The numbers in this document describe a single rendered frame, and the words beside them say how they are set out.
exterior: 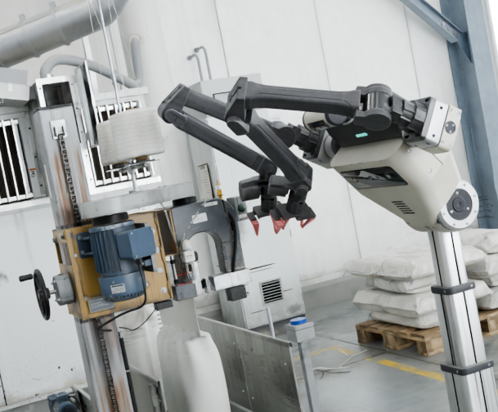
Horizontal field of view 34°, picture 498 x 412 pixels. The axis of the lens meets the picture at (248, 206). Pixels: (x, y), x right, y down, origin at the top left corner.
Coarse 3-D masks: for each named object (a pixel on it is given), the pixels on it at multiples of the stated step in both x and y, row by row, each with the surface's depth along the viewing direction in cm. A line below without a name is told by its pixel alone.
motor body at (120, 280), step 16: (112, 224) 263; (128, 224) 264; (96, 240) 262; (112, 240) 262; (96, 256) 264; (112, 256) 262; (96, 272) 267; (112, 272) 263; (128, 272) 264; (144, 272) 269; (112, 288) 262; (128, 288) 262
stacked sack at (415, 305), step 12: (480, 288) 547; (384, 300) 560; (396, 300) 549; (408, 300) 537; (420, 300) 530; (432, 300) 530; (396, 312) 548; (408, 312) 535; (420, 312) 526; (432, 312) 537
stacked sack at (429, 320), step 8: (376, 312) 584; (384, 312) 575; (384, 320) 576; (392, 320) 566; (400, 320) 557; (408, 320) 549; (416, 320) 540; (424, 320) 539; (432, 320) 541; (424, 328) 539
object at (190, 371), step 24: (168, 312) 341; (192, 312) 313; (168, 336) 331; (192, 336) 315; (168, 360) 328; (192, 360) 314; (216, 360) 318; (168, 384) 335; (192, 384) 316; (216, 384) 317; (168, 408) 343; (192, 408) 316; (216, 408) 316
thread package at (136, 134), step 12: (144, 108) 267; (120, 120) 266; (132, 120) 265; (144, 120) 266; (156, 120) 271; (120, 132) 267; (132, 132) 265; (144, 132) 266; (156, 132) 269; (120, 144) 267; (132, 144) 266; (144, 144) 266; (156, 144) 269; (120, 156) 268; (132, 156) 266; (144, 156) 272
